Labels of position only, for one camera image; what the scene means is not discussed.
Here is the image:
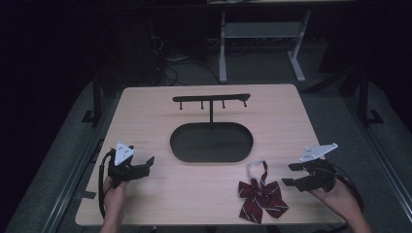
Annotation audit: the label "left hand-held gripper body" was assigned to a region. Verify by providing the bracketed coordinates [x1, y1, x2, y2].
[107, 141, 146, 189]

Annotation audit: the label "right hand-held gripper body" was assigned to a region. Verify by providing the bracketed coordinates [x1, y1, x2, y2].
[298, 142, 339, 194]

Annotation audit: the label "dark red striped bow tie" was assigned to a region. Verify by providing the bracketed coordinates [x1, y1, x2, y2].
[238, 159, 290, 225]

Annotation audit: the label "black hook rack with tray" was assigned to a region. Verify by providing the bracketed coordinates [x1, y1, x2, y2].
[169, 92, 255, 164]

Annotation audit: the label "person's left hand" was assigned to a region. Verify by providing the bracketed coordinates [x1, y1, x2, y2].
[102, 176, 131, 224]

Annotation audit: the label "dark tape strip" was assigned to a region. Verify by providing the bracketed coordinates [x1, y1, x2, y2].
[74, 190, 98, 201]

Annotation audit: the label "black metal stand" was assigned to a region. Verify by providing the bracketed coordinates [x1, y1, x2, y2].
[355, 68, 385, 127]
[81, 73, 105, 127]

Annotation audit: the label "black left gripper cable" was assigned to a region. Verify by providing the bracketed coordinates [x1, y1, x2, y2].
[97, 150, 117, 219]

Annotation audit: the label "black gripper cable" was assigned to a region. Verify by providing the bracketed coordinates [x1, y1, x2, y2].
[97, 150, 117, 219]
[329, 164, 364, 214]

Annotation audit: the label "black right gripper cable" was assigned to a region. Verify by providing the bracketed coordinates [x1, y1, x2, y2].
[329, 164, 364, 214]

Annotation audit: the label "black floor cables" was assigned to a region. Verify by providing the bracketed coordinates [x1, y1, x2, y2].
[148, 32, 222, 87]

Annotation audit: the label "white metal desk frame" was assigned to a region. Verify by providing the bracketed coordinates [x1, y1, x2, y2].
[218, 9, 313, 84]

